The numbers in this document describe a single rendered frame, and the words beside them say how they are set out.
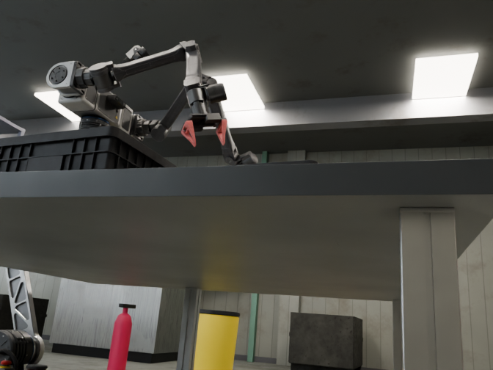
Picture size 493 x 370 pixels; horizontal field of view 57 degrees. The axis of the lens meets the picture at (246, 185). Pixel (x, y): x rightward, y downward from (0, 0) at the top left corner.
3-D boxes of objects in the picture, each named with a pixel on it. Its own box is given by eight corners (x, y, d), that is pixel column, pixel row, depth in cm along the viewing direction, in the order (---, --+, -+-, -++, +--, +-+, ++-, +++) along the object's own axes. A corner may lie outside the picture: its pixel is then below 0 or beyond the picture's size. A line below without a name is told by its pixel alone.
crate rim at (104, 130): (-10, 147, 120) (-8, 139, 120) (71, 182, 146) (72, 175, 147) (113, 134, 104) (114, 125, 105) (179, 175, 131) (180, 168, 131)
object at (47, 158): (-18, 182, 117) (-7, 141, 120) (65, 211, 143) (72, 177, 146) (106, 174, 102) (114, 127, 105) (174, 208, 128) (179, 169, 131)
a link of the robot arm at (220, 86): (191, 102, 160) (185, 79, 155) (223, 94, 161) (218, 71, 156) (196, 116, 150) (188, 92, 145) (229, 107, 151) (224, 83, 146)
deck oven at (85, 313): (191, 360, 633) (205, 225, 689) (153, 364, 529) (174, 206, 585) (95, 349, 676) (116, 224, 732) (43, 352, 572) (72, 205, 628)
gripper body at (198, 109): (185, 130, 147) (180, 111, 150) (215, 128, 151) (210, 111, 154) (191, 118, 141) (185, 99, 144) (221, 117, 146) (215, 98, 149)
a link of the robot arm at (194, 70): (190, 67, 192) (183, 42, 186) (203, 64, 192) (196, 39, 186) (190, 109, 157) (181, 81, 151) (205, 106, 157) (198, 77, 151)
